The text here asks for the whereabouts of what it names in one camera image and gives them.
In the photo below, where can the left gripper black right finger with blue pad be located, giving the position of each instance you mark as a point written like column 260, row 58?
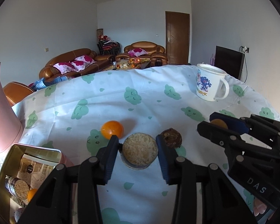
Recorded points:
column 204, row 194

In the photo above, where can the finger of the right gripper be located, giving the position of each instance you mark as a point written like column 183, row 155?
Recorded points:
column 232, row 123
column 226, row 138

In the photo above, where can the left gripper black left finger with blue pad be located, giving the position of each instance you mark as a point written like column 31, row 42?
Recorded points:
column 53, row 202

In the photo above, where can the small yellow fruit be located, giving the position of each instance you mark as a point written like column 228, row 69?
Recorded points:
column 219, row 123

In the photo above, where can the small orange kumquat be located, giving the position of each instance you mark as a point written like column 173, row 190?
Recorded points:
column 31, row 194

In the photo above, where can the dark rectangular food block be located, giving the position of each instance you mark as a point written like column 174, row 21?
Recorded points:
column 17, row 187

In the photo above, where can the person's hand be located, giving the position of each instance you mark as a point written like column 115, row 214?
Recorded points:
column 258, row 207

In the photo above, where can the pink metal tin box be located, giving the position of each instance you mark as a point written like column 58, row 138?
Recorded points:
column 11, row 166

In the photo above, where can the white printed mug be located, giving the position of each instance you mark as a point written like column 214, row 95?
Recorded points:
column 211, row 84

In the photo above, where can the black television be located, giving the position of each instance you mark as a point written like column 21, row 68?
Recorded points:
column 230, row 61

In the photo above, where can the pink kettle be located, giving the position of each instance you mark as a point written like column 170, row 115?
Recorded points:
column 11, row 128

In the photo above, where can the cloud pattern tablecloth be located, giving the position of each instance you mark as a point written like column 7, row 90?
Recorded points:
column 144, row 101

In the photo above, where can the small orange tangerine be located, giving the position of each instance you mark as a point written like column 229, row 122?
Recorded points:
column 112, row 128

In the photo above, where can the brown leather armchair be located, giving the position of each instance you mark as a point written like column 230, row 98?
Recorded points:
column 145, row 50

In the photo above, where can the brown wooden door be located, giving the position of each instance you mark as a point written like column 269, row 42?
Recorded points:
column 177, row 37

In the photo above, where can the coffee table with items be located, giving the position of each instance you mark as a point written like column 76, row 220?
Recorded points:
column 127, row 64

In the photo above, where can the orange brown chair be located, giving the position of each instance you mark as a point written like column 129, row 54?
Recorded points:
column 16, row 92

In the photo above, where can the pink pillow on armchair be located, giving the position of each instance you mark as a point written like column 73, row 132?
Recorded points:
column 137, row 52

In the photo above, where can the blue cloth on sofa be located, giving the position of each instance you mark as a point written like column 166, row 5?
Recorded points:
column 44, row 83

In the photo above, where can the brown leather long sofa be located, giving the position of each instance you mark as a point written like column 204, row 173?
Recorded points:
column 102, row 61

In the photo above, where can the pink floral pillow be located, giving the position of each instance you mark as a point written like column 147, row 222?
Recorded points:
column 82, row 62
column 65, row 67

